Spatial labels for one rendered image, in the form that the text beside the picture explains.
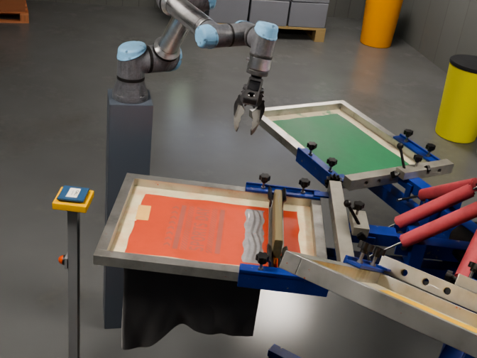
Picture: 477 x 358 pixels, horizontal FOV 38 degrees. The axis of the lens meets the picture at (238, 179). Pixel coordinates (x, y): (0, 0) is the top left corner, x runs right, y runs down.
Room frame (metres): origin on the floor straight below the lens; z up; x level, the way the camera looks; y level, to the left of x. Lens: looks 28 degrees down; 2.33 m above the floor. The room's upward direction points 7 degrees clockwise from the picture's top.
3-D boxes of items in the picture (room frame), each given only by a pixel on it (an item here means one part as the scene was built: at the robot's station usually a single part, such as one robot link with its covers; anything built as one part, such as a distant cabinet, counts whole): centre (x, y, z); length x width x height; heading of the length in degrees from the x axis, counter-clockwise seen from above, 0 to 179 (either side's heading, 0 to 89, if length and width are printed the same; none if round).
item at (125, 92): (2.70, 0.50, 1.25); 0.15 x 0.15 x 0.10
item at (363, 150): (2.92, -0.54, 1.05); 1.08 x 0.61 x 0.23; 31
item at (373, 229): (2.14, -0.51, 1.02); 0.17 x 0.06 x 0.05; 91
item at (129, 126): (2.70, 0.50, 0.60); 0.18 x 0.18 x 1.20; 16
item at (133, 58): (2.71, 0.50, 1.37); 0.13 x 0.12 x 0.14; 124
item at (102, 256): (2.13, 0.05, 0.97); 0.79 x 0.58 x 0.04; 91
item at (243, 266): (1.86, -0.19, 0.98); 0.30 x 0.05 x 0.07; 91
